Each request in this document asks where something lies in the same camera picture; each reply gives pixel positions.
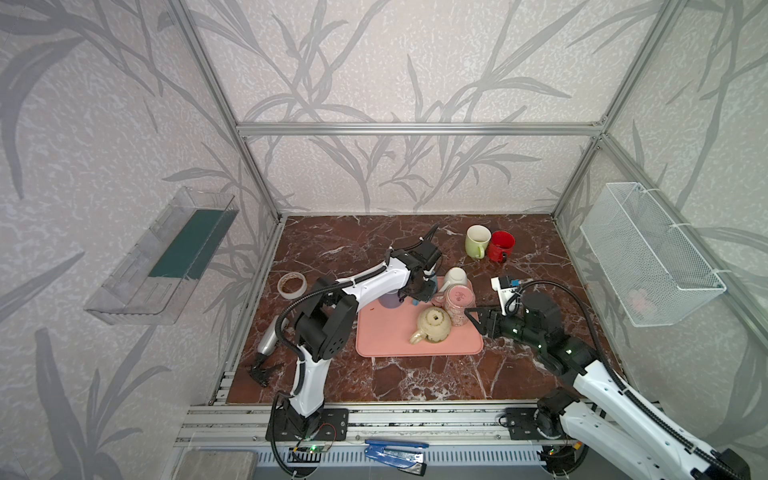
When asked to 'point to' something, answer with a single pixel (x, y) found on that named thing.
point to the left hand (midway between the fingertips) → (424, 284)
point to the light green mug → (476, 238)
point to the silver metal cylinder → (269, 340)
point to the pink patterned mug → (456, 299)
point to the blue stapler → (406, 455)
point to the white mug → (455, 275)
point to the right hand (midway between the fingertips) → (471, 301)
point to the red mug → (500, 246)
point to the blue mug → (415, 302)
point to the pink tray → (383, 332)
